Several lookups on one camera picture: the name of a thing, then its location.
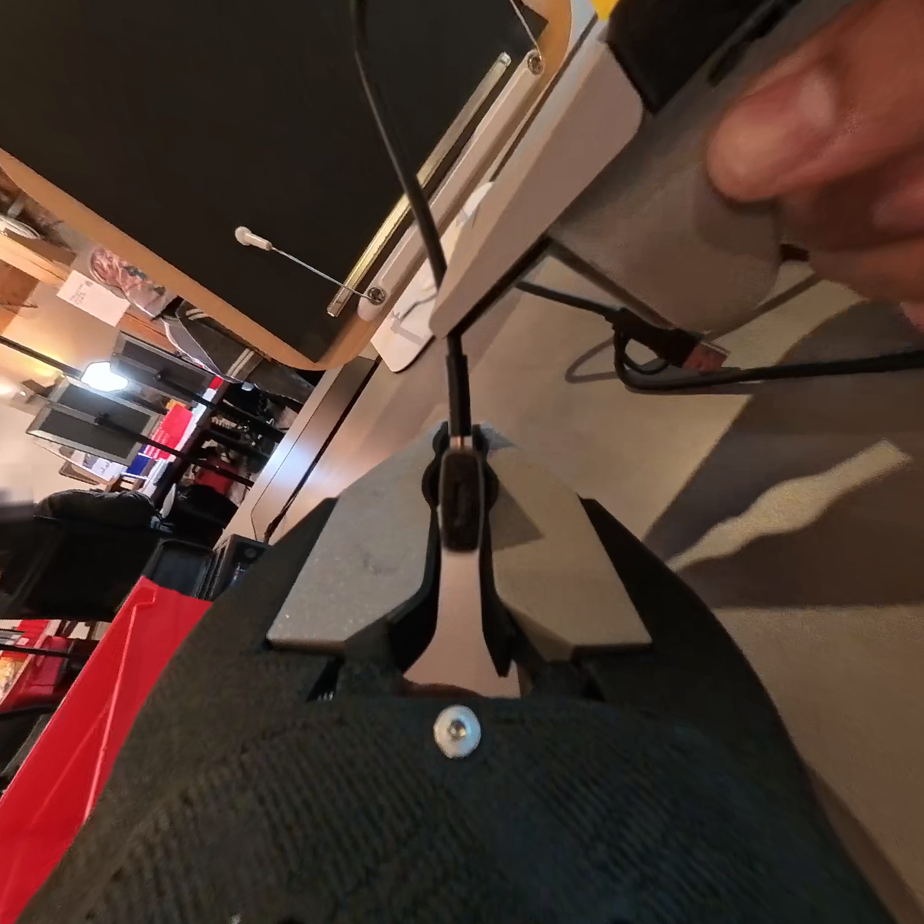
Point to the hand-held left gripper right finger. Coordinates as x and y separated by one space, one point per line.
570 577

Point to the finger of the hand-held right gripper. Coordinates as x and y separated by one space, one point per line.
650 238
534 188

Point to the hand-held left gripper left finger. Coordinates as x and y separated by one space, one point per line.
354 570

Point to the red plastic bin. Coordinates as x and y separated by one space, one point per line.
72 722

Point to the person's right hand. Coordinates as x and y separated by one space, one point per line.
830 144

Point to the yellow plastic container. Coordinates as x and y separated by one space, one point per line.
605 4

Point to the small black display device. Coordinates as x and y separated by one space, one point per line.
242 552

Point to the black metal shelving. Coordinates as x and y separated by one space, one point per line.
238 426

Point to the white board stand base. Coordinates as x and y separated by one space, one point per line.
411 339

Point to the black office chair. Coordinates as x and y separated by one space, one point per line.
94 509

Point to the black board with wooden edge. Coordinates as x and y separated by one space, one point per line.
216 144

